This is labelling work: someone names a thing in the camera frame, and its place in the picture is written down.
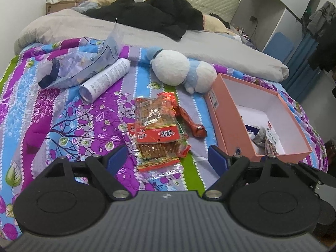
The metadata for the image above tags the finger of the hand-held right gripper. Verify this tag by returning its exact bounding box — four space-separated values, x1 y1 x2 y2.
289 161 336 191

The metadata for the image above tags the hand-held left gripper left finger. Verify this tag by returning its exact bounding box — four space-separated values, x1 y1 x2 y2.
41 145 131 200

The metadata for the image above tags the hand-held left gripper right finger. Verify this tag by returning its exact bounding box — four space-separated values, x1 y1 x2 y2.
203 145 288 199

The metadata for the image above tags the green label snack packet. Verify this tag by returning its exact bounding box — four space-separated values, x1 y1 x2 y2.
175 118 191 158

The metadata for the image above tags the pink cardboard box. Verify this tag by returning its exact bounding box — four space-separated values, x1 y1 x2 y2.
204 73 313 162

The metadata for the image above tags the blue white snack packet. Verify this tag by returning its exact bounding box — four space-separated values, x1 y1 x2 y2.
245 124 259 137

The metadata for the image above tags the red sausage packet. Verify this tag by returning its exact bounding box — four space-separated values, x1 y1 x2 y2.
176 106 207 137

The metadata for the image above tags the red label brown sticks packet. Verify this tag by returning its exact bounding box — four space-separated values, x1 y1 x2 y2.
128 123 191 173

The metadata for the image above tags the grey green snack packet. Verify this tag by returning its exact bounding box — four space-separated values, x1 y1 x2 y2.
253 127 269 147

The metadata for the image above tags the clear dark snack packet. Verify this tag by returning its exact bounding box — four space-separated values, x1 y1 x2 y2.
265 122 280 155

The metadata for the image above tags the clear brown sticks packet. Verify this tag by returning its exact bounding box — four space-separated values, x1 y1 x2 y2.
135 97 179 128

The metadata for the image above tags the red foil candy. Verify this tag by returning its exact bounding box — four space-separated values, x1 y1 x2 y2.
157 92 176 103

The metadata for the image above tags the brown bag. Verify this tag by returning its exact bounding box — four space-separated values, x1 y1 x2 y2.
324 140 336 174

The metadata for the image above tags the white spray can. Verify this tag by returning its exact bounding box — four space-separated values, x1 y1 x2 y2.
79 58 131 102

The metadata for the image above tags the floral printed blanket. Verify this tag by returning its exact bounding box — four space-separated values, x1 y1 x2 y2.
0 38 328 240

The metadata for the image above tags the clear blue plastic bag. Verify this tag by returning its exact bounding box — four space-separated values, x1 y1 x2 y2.
38 18 124 89

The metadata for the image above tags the white and blue plush toy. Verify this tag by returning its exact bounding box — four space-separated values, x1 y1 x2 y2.
139 47 218 93

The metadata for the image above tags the blue curtain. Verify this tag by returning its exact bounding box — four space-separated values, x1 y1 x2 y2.
286 33 319 101

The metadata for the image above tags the black hanging garment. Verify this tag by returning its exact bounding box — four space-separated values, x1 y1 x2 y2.
308 18 336 73

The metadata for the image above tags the blue board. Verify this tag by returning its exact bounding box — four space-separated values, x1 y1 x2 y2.
262 32 294 63

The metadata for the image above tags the grey duvet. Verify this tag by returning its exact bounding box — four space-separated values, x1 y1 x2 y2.
14 8 289 82

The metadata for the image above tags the black jacket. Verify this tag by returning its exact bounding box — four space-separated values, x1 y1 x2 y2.
84 0 205 40

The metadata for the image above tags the light blue cloth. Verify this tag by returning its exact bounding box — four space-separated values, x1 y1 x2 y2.
72 0 95 13

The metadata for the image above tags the grey striped hanging shirt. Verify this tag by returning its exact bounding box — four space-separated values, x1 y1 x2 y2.
307 1 332 36

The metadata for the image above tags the wooden nightstand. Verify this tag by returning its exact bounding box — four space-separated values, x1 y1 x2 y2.
46 0 91 15

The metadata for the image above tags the white wardrobe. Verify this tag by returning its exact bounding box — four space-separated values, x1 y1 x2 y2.
231 0 319 55

